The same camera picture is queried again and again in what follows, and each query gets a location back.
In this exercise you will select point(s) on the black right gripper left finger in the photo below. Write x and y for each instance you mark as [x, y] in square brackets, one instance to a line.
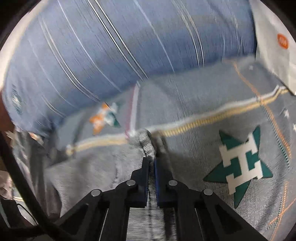
[104, 215]

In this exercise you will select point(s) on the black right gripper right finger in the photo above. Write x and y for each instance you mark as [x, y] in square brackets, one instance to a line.
[199, 215]

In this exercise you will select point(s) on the grey denim pants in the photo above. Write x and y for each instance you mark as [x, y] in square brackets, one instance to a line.
[59, 180]

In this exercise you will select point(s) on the grey patterned sofa seat cover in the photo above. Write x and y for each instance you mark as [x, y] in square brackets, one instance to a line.
[229, 127]

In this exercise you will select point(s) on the blue plaid sofa back cushion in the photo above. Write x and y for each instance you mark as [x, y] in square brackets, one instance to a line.
[74, 54]

